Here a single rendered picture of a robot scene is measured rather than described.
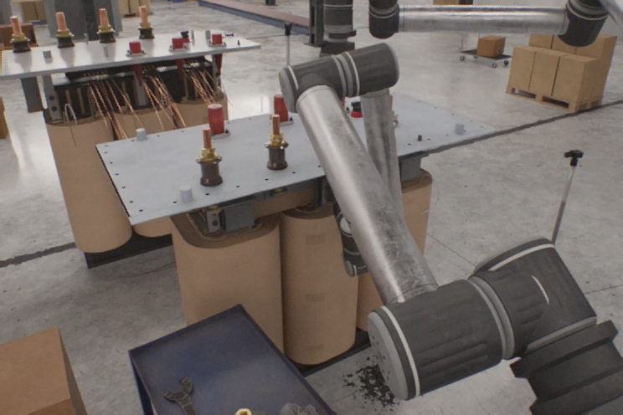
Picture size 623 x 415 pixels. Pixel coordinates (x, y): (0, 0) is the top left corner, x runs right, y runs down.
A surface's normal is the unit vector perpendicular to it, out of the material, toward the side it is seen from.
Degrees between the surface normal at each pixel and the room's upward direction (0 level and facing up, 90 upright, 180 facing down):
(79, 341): 0
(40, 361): 0
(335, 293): 90
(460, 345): 61
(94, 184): 90
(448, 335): 45
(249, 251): 90
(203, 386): 0
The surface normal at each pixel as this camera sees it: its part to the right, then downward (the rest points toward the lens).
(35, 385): 0.00, -0.90
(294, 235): -0.48, 0.39
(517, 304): 0.01, -0.44
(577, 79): -0.83, 0.25
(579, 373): -0.39, -0.37
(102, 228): 0.51, 0.38
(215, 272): 0.00, 0.44
